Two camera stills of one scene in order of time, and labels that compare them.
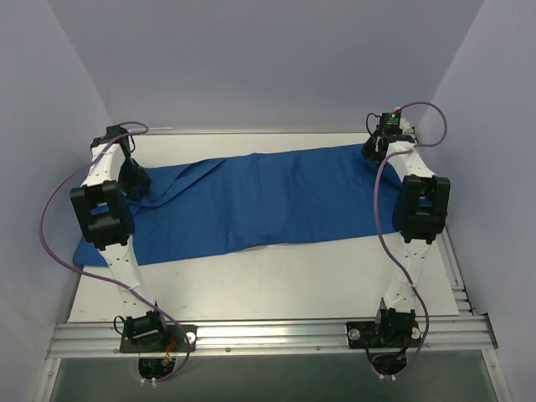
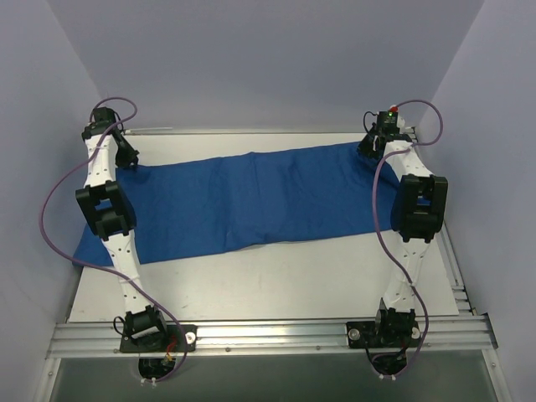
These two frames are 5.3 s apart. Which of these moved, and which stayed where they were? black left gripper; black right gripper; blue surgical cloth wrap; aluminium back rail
Moved: black left gripper
Stayed: black right gripper; aluminium back rail; blue surgical cloth wrap
